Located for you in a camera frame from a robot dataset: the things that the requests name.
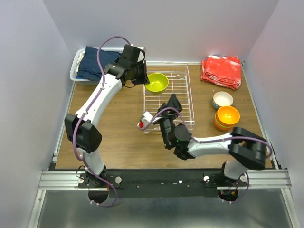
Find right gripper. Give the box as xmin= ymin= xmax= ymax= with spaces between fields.
xmin=151 ymin=93 xmax=182 ymax=148

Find lime green bowl front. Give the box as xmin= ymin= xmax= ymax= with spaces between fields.
xmin=144 ymin=73 xmax=169 ymax=95

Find white black striped bowl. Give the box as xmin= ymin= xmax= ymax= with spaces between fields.
xmin=212 ymin=91 xmax=234 ymax=109

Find yellow orange bowl front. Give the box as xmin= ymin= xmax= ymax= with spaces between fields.
xmin=216 ymin=106 xmax=240 ymax=126

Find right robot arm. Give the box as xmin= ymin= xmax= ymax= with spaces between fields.
xmin=156 ymin=94 xmax=269 ymax=186

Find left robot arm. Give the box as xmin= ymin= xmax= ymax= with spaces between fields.
xmin=65 ymin=44 xmax=149 ymax=188

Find dark blue jeans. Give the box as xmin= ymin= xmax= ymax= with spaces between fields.
xmin=76 ymin=46 xmax=121 ymax=81

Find red white folded towel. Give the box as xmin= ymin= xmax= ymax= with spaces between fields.
xmin=200 ymin=55 xmax=242 ymax=90

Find white cloth in basket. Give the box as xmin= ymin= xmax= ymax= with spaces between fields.
xmin=75 ymin=50 xmax=86 ymax=73

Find white plastic laundry basket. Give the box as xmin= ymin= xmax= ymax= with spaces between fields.
xmin=69 ymin=48 xmax=100 ymax=86

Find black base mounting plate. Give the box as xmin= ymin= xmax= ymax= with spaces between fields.
xmin=76 ymin=169 xmax=246 ymax=202

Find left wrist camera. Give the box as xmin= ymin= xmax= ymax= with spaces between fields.
xmin=138 ymin=46 xmax=146 ymax=62

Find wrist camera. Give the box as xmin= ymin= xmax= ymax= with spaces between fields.
xmin=137 ymin=111 xmax=160 ymax=131
xmin=138 ymin=46 xmax=146 ymax=62

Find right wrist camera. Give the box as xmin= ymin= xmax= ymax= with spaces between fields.
xmin=137 ymin=111 xmax=160 ymax=131

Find white wire dish rack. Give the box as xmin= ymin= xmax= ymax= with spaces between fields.
xmin=142 ymin=62 xmax=196 ymax=133

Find aluminium frame rail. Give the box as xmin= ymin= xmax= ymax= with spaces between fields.
xmin=38 ymin=170 xmax=81 ymax=190

